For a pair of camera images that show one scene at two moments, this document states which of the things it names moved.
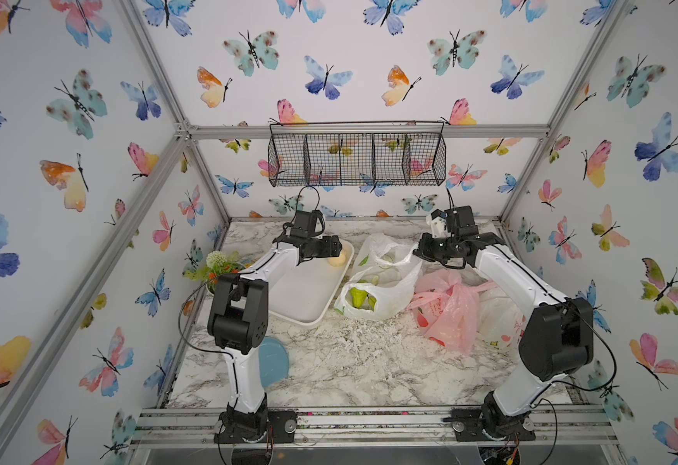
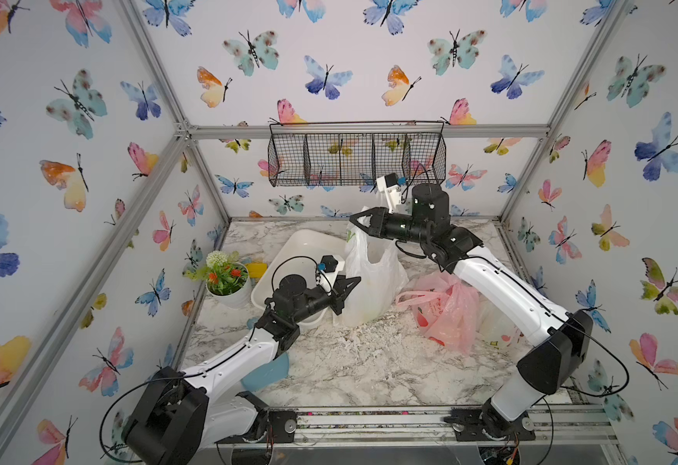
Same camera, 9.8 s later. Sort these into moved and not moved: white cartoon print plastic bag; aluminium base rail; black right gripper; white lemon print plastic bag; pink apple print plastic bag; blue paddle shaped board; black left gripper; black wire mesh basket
Moved: white lemon print plastic bag; black right gripper; black left gripper
Not moved: white cartoon print plastic bag; pink apple print plastic bag; blue paddle shaped board; aluminium base rail; black wire mesh basket
